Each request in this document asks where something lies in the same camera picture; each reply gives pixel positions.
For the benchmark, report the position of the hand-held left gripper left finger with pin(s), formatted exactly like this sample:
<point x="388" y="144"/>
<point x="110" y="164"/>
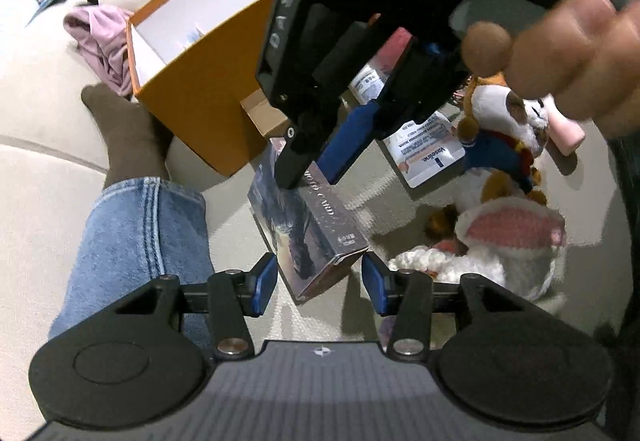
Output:
<point x="264" y="283"/>

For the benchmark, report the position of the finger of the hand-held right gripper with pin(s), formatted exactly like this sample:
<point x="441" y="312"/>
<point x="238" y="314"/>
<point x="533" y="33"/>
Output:
<point x="350" y="141"/>
<point x="292" y="156"/>

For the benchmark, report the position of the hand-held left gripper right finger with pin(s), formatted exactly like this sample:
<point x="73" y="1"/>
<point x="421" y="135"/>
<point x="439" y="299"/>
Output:
<point x="376" y="286"/>

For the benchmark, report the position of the white crochet bunny bouquet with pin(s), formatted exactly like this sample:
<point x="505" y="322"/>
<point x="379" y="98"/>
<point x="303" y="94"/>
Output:
<point x="420" y="262"/>

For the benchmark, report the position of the dark printed card box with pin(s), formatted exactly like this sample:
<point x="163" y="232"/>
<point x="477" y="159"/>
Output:
<point x="300" y="241"/>

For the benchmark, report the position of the orange cardboard box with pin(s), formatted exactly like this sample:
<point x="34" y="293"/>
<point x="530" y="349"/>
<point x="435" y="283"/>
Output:
<point x="200" y="96"/>

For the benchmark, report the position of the red panda plush toy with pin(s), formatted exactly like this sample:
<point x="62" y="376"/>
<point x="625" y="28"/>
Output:
<point x="492" y="148"/>

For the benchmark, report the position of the person's right hand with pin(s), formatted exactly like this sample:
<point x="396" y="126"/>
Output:
<point x="575" y="56"/>

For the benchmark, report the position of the small brown cardboard box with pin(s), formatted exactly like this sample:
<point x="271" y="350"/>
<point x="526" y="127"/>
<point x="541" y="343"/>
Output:
<point x="260" y="113"/>

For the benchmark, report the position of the white printed packet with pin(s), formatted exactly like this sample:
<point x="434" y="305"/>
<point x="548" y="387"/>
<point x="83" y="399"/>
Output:
<point x="367" y="86"/>

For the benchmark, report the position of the white lotion packet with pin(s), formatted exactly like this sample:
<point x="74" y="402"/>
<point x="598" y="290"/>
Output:
<point x="425" y="156"/>

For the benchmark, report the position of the person's jeans leg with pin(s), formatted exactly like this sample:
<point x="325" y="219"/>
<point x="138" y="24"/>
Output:
<point x="130" y="246"/>

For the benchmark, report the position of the white bunny plush pink ears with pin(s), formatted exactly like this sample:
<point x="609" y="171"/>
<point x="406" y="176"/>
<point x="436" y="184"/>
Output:
<point x="515" y="266"/>

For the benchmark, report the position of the brown sock foot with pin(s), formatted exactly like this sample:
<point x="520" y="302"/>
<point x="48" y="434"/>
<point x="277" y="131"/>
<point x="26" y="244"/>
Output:
<point x="130" y="136"/>

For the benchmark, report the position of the purple cloth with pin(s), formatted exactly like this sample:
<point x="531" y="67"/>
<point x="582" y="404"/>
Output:
<point x="100" y="36"/>

